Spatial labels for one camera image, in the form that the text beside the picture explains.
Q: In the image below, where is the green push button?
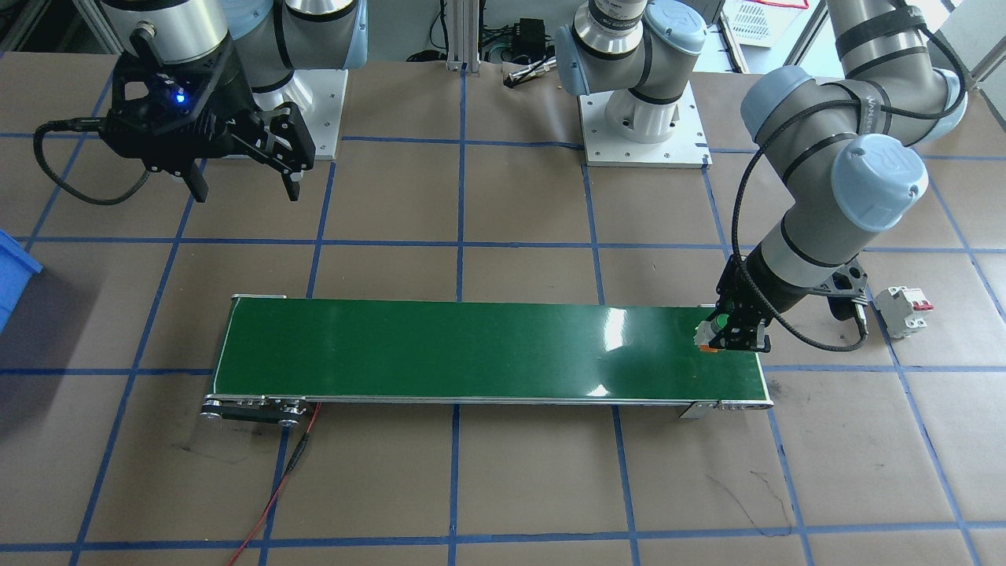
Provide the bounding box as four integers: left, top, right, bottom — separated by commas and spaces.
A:
695, 314, 729, 353

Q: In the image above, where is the white red circuit breaker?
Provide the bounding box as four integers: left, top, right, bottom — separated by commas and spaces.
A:
874, 285, 935, 340

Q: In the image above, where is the blue plastic bin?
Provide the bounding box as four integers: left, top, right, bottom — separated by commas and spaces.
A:
0, 228, 45, 333

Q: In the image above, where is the green conveyor belt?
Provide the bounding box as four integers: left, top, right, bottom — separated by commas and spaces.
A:
198, 295, 775, 429

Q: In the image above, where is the silver metal connector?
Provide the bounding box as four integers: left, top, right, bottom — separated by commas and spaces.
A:
506, 57, 560, 87

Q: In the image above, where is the black power adapter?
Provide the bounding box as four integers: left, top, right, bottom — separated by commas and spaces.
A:
512, 19, 553, 57

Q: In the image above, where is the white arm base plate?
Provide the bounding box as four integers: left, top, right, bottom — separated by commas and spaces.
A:
258, 69, 349, 161
577, 75, 713, 169

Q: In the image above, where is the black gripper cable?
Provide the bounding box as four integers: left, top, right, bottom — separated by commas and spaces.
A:
33, 116, 152, 208

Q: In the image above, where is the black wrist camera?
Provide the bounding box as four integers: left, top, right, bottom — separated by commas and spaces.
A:
824, 264, 872, 341

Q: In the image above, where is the metal bar frame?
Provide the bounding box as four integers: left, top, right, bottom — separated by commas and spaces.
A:
428, 0, 484, 74

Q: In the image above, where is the red black conveyor cable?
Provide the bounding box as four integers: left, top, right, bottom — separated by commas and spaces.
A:
226, 402, 323, 566

